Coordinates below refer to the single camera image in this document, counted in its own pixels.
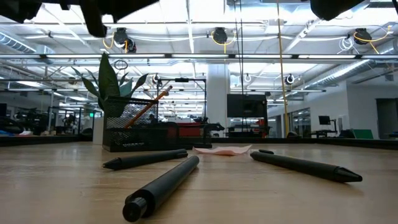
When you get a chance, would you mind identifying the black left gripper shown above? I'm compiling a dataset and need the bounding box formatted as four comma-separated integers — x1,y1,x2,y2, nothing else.
58,0,160,39

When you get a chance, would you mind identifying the yellow pencil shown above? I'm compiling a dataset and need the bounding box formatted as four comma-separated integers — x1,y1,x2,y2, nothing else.
123,85,174,129

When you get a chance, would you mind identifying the black pen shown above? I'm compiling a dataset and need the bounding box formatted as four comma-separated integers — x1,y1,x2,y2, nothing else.
122,155,201,223
102,148,189,170
250,149,364,184

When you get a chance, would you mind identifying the pink sticky note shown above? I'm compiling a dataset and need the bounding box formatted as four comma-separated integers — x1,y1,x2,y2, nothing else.
192,144,253,156

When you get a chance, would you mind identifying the black mesh desk organizer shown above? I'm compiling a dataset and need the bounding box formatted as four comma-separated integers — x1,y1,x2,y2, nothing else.
102,95,214,153

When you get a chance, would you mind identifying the long ceiling light strip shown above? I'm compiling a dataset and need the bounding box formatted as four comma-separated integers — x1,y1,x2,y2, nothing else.
0,52,398,60

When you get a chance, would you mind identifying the snake plant in white pot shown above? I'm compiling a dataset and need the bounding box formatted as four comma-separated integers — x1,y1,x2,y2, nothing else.
70,52,150,146

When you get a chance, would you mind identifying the background robot workstation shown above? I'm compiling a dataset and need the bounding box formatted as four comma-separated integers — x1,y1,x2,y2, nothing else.
46,105,103,136

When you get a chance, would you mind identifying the green chair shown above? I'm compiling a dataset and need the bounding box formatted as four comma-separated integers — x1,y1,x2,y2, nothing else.
353,128,374,140

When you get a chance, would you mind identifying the large black monitor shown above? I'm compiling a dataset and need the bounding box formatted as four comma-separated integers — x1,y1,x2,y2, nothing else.
226,93,269,119

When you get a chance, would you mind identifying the red crate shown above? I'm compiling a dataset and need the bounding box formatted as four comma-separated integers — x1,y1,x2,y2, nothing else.
177,121,203,138

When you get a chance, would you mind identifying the white cable coil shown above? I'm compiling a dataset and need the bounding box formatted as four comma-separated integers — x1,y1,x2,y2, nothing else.
338,36,354,54

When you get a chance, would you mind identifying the hanging black cable loop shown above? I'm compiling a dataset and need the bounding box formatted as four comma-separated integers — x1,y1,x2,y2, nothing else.
113,58,129,71

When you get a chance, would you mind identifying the silver ventilation duct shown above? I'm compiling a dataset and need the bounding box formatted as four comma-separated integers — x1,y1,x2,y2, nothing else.
306,58,398,91

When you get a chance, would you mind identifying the black background rig frame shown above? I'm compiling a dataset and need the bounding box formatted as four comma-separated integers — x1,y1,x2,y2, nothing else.
156,77,208,125

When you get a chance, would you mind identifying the yellow hanging cord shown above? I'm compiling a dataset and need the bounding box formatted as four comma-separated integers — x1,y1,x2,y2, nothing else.
275,0,290,138

